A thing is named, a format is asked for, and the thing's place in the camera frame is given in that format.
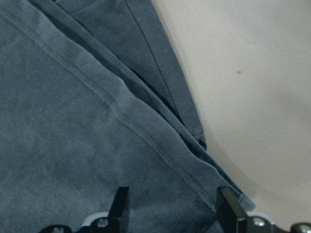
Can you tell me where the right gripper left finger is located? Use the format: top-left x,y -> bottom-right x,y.
82,187 -> 129,233

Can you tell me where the black printed t-shirt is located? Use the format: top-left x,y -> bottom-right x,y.
0,0 -> 254,233

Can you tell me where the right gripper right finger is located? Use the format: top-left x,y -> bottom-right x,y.
220,187 -> 275,233

